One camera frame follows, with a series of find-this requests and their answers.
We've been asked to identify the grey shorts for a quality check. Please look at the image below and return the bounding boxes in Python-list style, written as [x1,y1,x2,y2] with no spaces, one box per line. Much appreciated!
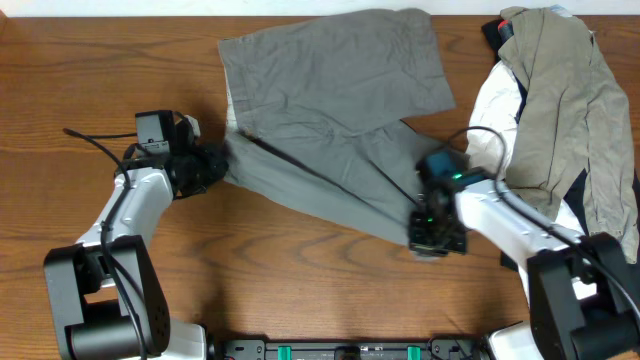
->
[218,8,455,247]

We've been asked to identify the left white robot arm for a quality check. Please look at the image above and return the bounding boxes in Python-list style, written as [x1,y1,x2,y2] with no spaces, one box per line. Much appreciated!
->
[44,144,228,359]

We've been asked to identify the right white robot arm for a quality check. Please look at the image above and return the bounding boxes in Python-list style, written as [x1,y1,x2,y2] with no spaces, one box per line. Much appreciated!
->
[409,173,639,359]

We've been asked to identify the white garment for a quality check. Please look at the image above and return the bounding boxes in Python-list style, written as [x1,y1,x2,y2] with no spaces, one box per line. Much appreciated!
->
[464,59,596,301]

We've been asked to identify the olive khaki garment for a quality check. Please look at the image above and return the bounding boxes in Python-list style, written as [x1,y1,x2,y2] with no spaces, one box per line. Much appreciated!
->
[497,5,640,265]

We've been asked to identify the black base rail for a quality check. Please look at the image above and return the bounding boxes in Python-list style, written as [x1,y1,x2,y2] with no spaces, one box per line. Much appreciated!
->
[219,337,493,360]

